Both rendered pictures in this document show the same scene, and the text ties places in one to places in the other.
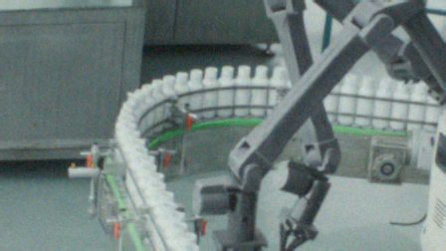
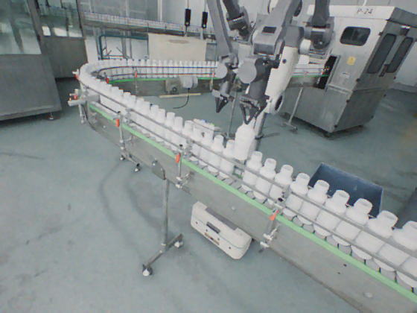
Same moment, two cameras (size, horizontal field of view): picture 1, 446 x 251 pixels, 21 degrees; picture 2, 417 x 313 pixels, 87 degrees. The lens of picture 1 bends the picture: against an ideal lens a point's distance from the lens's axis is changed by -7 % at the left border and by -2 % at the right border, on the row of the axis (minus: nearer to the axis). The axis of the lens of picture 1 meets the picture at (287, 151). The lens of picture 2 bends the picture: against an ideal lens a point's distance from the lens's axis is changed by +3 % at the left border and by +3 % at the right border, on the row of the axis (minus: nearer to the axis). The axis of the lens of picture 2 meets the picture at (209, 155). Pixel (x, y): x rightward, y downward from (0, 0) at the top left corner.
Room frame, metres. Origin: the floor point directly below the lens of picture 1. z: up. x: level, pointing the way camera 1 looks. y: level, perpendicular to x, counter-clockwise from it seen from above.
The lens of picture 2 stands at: (1.75, 0.61, 1.56)
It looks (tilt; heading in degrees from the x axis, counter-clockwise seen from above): 32 degrees down; 324
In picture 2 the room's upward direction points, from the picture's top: 8 degrees clockwise
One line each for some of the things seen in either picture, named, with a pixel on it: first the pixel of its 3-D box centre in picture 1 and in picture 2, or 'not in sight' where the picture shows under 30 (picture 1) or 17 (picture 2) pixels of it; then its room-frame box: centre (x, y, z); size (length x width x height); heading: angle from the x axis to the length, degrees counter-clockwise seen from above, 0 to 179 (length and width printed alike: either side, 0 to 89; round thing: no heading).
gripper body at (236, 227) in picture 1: (240, 228); (257, 90); (2.27, 0.08, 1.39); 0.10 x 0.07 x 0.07; 110
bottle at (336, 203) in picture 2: not in sight; (331, 212); (1.94, -0.05, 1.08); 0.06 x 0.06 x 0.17
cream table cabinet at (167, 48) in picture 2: not in sight; (176, 66); (6.59, -1.59, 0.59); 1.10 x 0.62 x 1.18; 92
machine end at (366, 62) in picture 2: not in sight; (342, 74); (4.17, -4.03, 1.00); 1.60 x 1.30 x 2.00; 92
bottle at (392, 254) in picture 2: not in sight; (398, 245); (1.77, -0.12, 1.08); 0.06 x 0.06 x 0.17
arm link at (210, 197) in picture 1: (225, 186); (259, 59); (2.26, 0.11, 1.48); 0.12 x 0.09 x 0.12; 111
